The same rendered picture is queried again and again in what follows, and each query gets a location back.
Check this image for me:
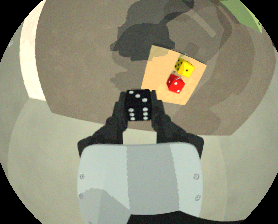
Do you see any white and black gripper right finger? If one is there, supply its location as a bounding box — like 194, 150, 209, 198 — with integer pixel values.
150, 90, 204, 159

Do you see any black die with white pips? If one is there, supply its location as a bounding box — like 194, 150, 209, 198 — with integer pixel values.
124, 89, 152, 121

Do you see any red die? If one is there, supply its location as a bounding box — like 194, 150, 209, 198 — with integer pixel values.
166, 74, 185, 93

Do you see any yellow die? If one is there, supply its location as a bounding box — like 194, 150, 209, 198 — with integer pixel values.
174, 57, 195, 78

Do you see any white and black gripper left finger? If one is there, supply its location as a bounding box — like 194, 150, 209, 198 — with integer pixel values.
77, 92, 128, 157

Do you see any tan flat mat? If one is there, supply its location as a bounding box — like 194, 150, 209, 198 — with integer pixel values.
141, 45, 206, 105

